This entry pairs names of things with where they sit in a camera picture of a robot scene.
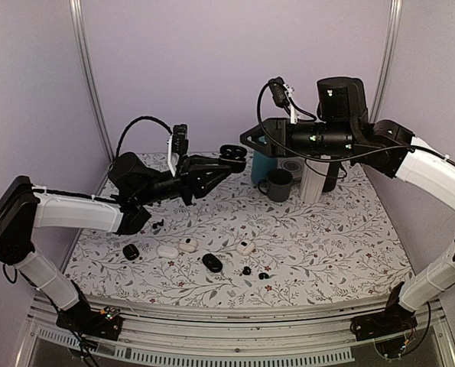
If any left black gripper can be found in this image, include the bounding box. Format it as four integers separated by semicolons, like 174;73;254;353
135;154;232;206

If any black earbud charging case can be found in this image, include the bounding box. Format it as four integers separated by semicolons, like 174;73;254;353
219;145;247;173

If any cream earbud case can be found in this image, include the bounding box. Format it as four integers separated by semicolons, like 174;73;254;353
236;241;255;256

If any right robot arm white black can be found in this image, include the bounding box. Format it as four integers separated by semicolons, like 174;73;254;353
240;76;455;333

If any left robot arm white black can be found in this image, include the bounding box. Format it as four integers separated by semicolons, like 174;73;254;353
0;145;246;332

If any white open earbud case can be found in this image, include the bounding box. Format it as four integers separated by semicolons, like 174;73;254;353
178;238;198;253

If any white closed earbud case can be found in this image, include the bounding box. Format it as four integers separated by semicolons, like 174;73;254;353
157;245;179;259

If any black oval earbud case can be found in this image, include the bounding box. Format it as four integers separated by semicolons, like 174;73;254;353
202;254;223;273

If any black small earbud case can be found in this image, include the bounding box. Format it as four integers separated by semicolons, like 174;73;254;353
122;244;140;261

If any teal tall vase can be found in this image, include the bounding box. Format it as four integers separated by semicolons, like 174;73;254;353
251;151;278;185

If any dark grey mug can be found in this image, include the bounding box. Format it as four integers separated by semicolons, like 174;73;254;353
257;168;294;203

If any black earbud pair left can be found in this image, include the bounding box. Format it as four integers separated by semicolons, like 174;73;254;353
152;220;164;229

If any white ribbed vase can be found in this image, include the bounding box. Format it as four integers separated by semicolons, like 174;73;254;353
299;160;329;204

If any floral patterned table mat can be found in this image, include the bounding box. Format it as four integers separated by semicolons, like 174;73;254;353
65;166;411;308

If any dark brown cylinder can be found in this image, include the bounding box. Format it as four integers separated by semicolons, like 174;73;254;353
323;162;339;193

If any black hook earbud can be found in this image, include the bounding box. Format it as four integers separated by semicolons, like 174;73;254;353
258;272;269;280

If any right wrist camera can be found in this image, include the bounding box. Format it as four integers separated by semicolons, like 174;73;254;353
268;76;299;125

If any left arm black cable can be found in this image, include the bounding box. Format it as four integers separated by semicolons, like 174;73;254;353
118;116;174;161

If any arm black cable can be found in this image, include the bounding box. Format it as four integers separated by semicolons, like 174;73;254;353
118;116;174;161
256;80;415;161

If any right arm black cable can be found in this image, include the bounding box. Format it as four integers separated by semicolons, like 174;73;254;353
256;80;415;161

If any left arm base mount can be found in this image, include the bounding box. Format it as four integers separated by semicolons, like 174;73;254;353
56;304;124;341

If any right aluminium frame post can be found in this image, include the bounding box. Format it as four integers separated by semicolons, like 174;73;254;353
369;0;403;123

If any aluminium frame post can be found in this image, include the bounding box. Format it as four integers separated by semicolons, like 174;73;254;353
369;0;403;123
69;0;114;162

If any front aluminium rail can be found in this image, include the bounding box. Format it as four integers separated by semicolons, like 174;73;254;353
16;297;455;364

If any left aluminium frame post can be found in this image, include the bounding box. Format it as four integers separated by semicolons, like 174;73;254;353
69;0;114;162

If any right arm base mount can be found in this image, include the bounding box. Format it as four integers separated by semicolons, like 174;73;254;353
349;281;418;341

